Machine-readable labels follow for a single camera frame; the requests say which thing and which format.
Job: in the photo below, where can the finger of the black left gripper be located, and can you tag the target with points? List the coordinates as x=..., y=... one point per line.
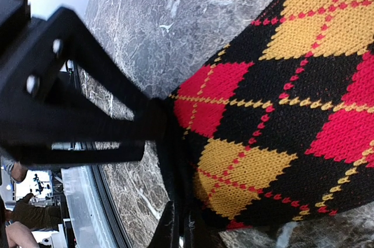
x=44, y=121

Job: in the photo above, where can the black argyle orange red sock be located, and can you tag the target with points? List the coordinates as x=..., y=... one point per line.
x=279, y=122

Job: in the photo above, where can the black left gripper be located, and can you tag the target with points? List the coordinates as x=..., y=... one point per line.
x=14, y=2

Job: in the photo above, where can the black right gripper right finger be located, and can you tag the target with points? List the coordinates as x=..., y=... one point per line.
x=196, y=234

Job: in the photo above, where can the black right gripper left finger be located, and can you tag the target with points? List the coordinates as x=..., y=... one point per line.
x=169, y=227

